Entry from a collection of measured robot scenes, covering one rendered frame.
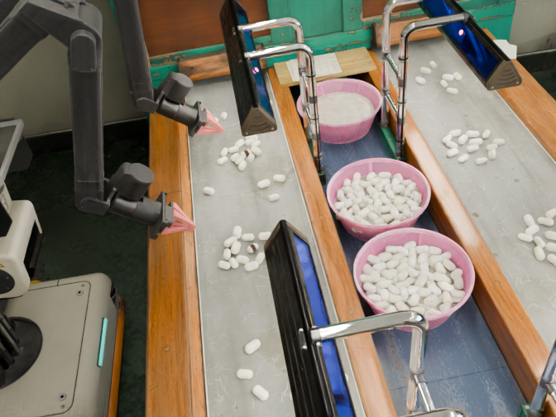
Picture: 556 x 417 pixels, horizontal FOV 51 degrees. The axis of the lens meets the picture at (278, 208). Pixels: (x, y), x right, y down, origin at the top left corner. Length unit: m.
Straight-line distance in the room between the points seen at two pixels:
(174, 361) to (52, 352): 0.83
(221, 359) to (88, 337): 0.83
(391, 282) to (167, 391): 0.55
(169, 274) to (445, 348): 0.65
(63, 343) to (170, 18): 1.11
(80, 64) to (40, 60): 2.08
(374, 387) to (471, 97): 1.07
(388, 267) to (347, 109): 0.66
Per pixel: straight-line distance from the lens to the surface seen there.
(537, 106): 1.88
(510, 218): 1.53
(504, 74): 1.40
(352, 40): 2.13
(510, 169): 1.67
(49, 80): 3.16
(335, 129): 1.78
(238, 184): 1.63
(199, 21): 2.02
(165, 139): 1.83
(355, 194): 1.58
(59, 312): 2.13
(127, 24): 1.52
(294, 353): 0.84
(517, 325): 1.29
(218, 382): 1.24
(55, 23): 1.03
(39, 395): 1.96
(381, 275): 1.39
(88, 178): 1.23
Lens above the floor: 1.79
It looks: 43 degrees down
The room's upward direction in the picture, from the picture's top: 9 degrees counter-clockwise
